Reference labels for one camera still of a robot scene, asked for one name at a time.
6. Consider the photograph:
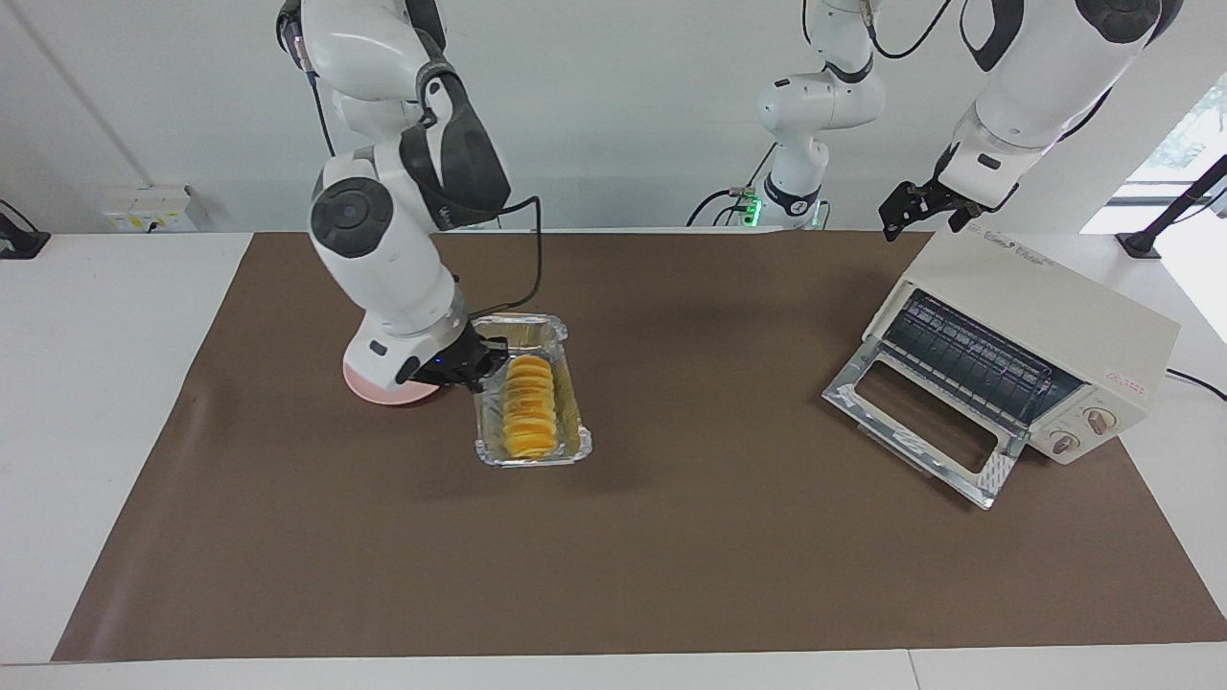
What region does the cream toaster oven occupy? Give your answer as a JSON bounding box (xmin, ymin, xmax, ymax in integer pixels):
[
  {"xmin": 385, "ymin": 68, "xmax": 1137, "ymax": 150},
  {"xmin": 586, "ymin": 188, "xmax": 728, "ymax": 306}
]
[{"xmin": 822, "ymin": 230, "xmax": 1182, "ymax": 510}]

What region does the metal oven rack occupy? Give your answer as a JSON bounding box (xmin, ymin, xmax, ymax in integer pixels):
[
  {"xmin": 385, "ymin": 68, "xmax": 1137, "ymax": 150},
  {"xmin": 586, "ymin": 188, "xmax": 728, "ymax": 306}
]
[{"xmin": 882, "ymin": 292, "xmax": 1086, "ymax": 428}]

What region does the black desk mount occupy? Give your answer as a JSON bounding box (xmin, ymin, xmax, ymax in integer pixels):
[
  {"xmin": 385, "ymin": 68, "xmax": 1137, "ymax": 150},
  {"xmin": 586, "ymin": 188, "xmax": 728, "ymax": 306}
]
[{"xmin": 0, "ymin": 199, "xmax": 51, "ymax": 260}]

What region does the aluminium foil tray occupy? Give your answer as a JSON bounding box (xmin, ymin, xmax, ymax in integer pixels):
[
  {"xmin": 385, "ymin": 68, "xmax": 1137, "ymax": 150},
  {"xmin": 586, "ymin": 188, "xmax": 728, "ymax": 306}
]
[{"xmin": 470, "ymin": 312, "xmax": 593, "ymax": 469}]

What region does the sliced yellow bread loaf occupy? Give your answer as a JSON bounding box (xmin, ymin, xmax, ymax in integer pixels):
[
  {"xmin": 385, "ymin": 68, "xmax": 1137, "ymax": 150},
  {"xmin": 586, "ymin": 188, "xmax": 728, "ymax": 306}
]
[{"xmin": 501, "ymin": 355, "xmax": 559, "ymax": 461}]

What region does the black clamp stand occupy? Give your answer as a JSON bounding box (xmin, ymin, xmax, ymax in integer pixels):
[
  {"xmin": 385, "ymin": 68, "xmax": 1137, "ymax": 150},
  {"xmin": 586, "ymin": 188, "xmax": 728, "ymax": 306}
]
[{"xmin": 1117, "ymin": 153, "xmax": 1227, "ymax": 260}]

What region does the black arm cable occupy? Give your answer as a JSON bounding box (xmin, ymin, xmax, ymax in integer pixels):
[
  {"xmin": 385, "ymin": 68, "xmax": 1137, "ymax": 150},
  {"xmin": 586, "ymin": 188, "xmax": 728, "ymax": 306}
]
[
  {"xmin": 436, "ymin": 195, "xmax": 544, "ymax": 323},
  {"xmin": 685, "ymin": 144, "xmax": 779, "ymax": 228}
]

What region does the glass oven door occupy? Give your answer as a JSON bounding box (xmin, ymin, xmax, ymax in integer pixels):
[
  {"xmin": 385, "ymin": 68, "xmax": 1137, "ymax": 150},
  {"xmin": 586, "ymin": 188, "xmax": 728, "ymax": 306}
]
[{"xmin": 822, "ymin": 337, "xmax": 1029, "ymax": 510}]

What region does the brown table mat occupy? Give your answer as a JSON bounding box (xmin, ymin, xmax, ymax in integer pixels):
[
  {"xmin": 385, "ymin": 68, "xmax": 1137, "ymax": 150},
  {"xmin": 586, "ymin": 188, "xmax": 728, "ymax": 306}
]
[{"xmin": 53, "ymin": 230, "xmax": 1227, "ymax": 662}]

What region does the black oven power cable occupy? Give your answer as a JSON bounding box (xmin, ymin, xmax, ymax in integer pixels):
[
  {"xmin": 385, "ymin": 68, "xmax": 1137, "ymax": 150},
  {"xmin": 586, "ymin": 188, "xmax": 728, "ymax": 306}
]
[{"xmin": 1165, "ymin": 369, "xmax": 1227, "ymax": 403}]

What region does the pink round plate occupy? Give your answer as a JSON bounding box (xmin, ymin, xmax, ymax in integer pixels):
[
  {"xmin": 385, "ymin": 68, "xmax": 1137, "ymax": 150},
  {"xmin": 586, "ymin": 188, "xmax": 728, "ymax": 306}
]
[{"xmin": 342, "ymin": 359, "xmax": 438, "ymax": 409}]

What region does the bright window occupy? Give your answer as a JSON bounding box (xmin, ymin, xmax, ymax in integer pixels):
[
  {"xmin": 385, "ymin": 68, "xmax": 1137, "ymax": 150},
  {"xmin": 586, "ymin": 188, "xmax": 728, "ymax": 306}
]
[{"xmin": 1112, "ymin": 72, "xmax": 1227, "ymax": 202}]

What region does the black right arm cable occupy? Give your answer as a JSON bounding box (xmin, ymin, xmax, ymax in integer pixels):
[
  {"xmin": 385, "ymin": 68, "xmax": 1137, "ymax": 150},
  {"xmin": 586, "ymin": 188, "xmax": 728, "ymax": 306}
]
[{"xmin": 436, "ymin": 195, "xmax": 544, "ymax": 323}]

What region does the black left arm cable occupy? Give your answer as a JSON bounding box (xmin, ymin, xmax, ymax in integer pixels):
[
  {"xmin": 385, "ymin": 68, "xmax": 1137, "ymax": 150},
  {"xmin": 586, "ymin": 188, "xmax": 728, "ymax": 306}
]
[{"xmin": 685, "ymin": 144, "xmax": 779, "ymax": 228}]

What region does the white wall outlet box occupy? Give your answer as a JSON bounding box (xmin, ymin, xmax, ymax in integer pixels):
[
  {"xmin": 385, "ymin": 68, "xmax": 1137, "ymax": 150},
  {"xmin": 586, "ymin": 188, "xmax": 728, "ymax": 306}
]
[{"xmin": 101, "ymin": 185, "xmax": 198, "ymax": 233}]

